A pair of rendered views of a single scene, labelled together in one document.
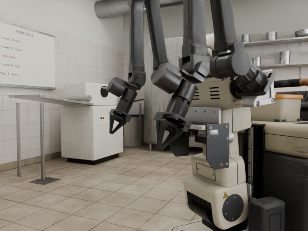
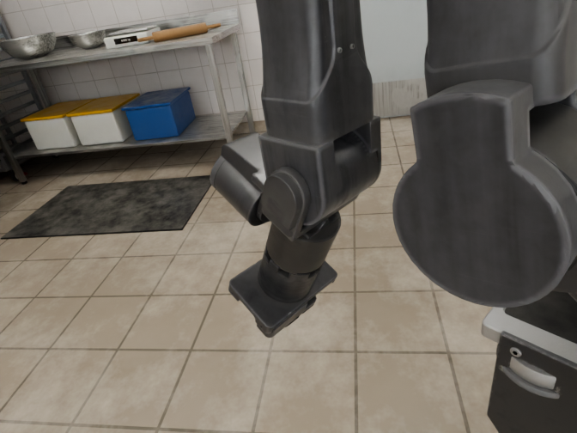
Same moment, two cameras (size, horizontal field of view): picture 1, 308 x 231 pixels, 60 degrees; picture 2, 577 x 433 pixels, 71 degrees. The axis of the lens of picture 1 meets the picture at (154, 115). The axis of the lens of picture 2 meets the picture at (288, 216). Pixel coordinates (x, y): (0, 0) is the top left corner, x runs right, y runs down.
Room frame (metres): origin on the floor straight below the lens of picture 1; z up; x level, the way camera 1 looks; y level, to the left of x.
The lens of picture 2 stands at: (0.69, -0.38, 1.12)
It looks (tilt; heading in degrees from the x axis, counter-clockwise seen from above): 30 degrees down; 77
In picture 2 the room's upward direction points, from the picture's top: 9 degrees counter-clockwise
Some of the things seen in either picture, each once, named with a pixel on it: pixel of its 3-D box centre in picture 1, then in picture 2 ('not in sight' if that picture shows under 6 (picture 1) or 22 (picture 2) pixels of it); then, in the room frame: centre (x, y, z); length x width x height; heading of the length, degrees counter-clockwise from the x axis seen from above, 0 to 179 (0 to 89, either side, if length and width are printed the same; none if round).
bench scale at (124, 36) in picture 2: not in sight; (133, 36); (0.54, 2.89, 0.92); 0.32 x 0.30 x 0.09; 72
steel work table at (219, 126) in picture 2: not in sight; (121, 100); (0.30, 3.03, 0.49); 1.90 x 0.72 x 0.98; 155
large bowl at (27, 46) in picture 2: not in sight; (31, 47); (-0.21, 3.25, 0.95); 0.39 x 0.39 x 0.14
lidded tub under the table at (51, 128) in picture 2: not in sight; (66, 124); (-0.20, 3.27, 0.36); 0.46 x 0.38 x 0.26; 63
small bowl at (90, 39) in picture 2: not in sight; (89, 40); (0.20, 3.19, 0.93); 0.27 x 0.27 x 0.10
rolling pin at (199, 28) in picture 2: not in sight; (179, 32); (0.84, 2.65, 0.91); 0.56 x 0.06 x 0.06; 3
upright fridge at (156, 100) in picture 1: (186, 96); not in sight; (5.04, -0.61, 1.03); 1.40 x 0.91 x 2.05; 65
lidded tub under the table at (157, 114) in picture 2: not in sight; (162, 113); (0.57, 2.91, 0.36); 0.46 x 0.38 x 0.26; 67
